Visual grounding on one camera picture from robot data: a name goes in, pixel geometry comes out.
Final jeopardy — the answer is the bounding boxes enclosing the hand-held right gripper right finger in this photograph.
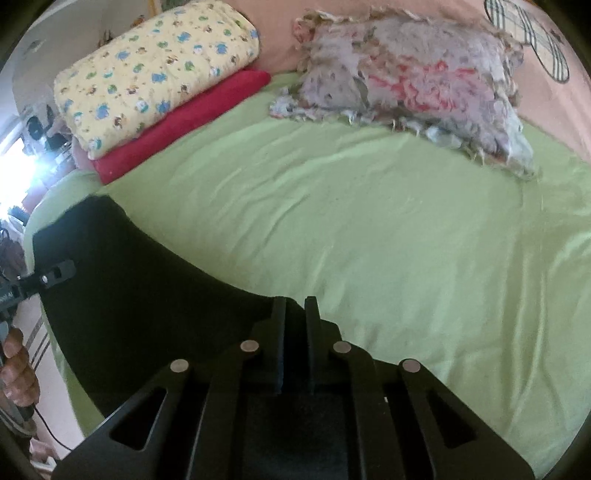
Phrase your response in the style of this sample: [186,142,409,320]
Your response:
[305,296,537,480]

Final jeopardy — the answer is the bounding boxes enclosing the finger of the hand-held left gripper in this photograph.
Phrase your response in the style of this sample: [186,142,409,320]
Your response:
[27,260,76,292]

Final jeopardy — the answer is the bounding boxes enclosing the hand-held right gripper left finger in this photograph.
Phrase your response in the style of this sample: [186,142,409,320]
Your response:
[51,296,289,480]

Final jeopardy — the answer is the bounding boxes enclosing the black pants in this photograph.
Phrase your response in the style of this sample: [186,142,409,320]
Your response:
[32,195,400,480]

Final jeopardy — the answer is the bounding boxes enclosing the person's left hand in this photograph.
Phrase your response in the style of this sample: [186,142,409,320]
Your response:
[0,328,40,409]

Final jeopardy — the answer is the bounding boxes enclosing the green bed sheet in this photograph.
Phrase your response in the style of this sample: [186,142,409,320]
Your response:
[23,69,591,480]

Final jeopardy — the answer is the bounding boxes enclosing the red folded blanket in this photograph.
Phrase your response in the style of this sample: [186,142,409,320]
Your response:
[90,69,272,186]

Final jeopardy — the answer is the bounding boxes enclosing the yellow printed folded blanket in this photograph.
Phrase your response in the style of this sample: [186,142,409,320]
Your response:
[54,0,260,160]

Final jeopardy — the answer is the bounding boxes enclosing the floral ruffled pillow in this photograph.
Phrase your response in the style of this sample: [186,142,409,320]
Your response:
[269,6,537,182]

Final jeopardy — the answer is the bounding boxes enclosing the peach cloth with plaid print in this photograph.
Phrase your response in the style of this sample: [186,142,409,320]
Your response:
[231,0,591,162]

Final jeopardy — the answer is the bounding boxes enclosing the black cable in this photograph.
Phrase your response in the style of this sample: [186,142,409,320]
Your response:
[30,404,63,460]

